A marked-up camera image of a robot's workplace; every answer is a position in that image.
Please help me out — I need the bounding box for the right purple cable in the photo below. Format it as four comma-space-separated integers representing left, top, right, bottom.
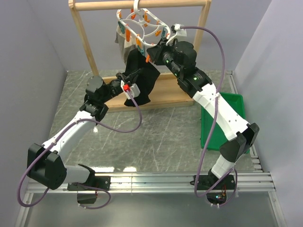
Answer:
179, 25, 239, 208

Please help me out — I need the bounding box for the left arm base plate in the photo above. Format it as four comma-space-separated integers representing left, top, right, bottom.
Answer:
67, 176, 111, 191

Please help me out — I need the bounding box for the purple cable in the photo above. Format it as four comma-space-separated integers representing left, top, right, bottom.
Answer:
179, 25, 239, 208
18, 96, 143, 210

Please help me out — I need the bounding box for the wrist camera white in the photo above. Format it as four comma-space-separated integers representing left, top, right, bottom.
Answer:
166, 24, 187, 45
120, 81, 141, 100

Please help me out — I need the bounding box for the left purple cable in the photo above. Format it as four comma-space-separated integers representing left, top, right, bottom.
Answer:
18, 96, 143, 210

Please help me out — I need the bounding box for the green plastic tray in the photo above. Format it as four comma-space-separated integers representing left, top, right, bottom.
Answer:
200, 91, 246, 152

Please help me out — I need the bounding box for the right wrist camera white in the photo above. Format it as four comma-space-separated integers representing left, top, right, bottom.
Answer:
166, 24, 187, 45

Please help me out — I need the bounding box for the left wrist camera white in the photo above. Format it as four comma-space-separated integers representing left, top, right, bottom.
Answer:
120, 81, 141, 100

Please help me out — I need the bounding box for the orange clothes peg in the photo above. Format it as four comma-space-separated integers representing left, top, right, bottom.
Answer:
145, 55, 150, 63
136, 38, 142, 49

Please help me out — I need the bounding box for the grey underwear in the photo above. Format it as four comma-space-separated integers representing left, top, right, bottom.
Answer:
115, 26, 137, 64

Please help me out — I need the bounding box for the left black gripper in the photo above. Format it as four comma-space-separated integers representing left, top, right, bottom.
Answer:
100, 69, 141, 104

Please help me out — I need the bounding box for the white plastic clip hanger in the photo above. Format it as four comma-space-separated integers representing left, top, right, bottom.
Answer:
116, 0, 171, 48

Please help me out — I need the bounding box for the aluminium mounting rail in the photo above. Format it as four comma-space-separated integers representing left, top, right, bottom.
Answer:
26, 172, 276, 193

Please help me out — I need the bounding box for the wooden hanging rack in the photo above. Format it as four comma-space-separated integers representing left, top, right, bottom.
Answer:
68, 0, 211, 109

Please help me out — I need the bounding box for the teal clothes peg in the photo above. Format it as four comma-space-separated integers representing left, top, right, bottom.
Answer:
137, 46, 145, 56

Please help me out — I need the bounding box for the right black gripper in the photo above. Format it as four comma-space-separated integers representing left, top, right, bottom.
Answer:
146, 38, 182, 79

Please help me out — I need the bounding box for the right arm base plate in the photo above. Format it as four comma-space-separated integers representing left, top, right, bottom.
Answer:
197, 175, 235, 191

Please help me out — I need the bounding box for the black underwear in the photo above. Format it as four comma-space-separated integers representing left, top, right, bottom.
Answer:
124, 49, 160, 106

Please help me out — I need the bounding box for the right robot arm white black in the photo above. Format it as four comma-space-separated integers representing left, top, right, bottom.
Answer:
147, 41, 259, 190

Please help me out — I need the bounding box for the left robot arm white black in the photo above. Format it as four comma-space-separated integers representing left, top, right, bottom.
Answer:
26, 74, 140, 190

